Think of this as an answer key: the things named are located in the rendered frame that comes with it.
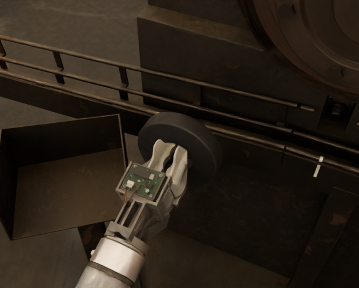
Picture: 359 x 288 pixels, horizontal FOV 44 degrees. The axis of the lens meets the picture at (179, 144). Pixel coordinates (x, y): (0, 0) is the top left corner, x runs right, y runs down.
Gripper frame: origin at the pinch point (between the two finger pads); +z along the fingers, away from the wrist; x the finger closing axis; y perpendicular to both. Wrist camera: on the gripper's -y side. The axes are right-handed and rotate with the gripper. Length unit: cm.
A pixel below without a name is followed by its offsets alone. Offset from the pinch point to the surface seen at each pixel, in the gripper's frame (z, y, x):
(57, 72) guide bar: 20, -24, 49
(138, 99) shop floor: 62, -103, 63
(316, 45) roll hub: 15.3, 15.1, -17.6
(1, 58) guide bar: 19, -25, 69
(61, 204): -13.5, -21.5, 25.9
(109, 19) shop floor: 113, -116, 112
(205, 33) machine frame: 28.9, -4.9, 7.4
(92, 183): -6.1, -23.0, 22.5
